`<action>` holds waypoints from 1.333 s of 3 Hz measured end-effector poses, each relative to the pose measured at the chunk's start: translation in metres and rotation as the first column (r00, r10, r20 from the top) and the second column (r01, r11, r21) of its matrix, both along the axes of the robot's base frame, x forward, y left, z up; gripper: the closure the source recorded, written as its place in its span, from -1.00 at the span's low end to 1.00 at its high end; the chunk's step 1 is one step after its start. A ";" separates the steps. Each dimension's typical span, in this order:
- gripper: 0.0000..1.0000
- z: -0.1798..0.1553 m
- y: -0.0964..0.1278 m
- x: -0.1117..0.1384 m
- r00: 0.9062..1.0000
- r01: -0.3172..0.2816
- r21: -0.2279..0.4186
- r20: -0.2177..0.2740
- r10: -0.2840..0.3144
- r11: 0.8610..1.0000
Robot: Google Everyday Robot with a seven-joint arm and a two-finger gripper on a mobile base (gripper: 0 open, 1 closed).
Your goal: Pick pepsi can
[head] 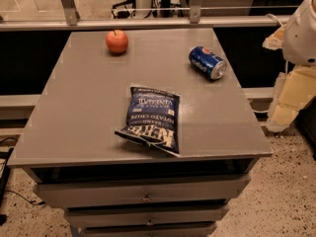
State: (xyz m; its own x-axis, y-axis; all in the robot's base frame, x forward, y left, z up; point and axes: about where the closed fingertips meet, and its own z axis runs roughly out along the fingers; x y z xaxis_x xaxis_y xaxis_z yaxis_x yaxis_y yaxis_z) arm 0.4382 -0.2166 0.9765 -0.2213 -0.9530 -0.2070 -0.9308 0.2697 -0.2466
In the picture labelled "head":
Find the grey drawer cabinet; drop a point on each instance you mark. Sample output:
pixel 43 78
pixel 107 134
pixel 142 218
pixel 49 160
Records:
pixel 141 144

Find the metal railing frame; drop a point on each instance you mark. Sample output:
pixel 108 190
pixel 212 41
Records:
pixel 72 15

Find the grey drawer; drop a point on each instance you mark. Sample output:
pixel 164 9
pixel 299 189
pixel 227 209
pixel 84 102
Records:
pixel 142 191
pixel 147 216
pixel 198 229

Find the red apple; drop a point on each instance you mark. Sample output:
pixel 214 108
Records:
pixel 117 41

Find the blue pepsi can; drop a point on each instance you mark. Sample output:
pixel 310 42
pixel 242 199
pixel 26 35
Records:
pixel 206 61

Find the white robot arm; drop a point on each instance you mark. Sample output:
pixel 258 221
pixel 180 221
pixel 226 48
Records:
pixel 299 39

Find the top grey drawer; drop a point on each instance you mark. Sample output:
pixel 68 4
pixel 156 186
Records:
pixel 142 191

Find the middle grey drawer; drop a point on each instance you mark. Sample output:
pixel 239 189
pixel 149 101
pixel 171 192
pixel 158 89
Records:
pixel 147 216

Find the blue potato chips bag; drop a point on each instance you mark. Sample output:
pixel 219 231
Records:
pixel 152 119

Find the bottom grey drawer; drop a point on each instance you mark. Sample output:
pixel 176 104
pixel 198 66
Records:
pixel 198 229

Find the black office chair base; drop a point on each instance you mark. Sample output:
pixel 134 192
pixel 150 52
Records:
pixel 141 9

